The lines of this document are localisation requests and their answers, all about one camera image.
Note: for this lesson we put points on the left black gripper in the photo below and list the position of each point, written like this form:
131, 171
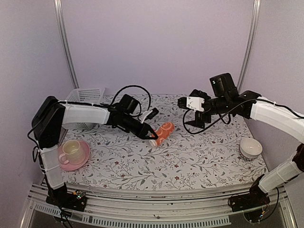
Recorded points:
143, 132

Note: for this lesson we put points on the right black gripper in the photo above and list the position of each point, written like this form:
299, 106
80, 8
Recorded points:
199, 118

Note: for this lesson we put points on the orange rabbit pattern towel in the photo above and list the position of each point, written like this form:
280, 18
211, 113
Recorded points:
163, 133

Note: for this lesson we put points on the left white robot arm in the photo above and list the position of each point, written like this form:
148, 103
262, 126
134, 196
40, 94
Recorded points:
47, 124

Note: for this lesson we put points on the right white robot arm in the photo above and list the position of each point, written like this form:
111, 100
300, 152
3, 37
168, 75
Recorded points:
285, 119

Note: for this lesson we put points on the white plastic mesh basket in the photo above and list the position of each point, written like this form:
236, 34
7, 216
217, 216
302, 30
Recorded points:
93, 95

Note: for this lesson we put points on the white ceramic bowl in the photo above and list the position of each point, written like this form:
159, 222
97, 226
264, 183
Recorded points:
250, 148

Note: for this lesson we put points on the cream ribbed mug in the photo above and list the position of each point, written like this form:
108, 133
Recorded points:
73, 153

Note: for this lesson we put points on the pink saucer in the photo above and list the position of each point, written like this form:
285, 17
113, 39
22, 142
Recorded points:
69, 167

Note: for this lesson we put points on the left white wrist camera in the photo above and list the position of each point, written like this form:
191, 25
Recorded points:
148, 115

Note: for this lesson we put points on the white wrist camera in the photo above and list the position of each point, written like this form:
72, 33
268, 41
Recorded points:
148, 115
191, 102

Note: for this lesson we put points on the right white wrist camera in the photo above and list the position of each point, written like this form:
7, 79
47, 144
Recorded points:
191, 102

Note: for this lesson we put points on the aluminium front rail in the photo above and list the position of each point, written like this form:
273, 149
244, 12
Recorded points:
110, 208

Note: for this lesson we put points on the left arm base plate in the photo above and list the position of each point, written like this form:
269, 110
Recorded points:
66, 200

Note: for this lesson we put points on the right aluminium frame post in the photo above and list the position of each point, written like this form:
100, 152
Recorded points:
250, 43

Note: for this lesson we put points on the aluminium frame post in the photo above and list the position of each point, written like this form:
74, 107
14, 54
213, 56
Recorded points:
65, 44
250, 43

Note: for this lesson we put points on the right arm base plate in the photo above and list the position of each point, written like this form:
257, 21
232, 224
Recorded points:
247, 201

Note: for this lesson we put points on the left aluminium frame post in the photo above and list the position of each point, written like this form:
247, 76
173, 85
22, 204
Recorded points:
65, 44

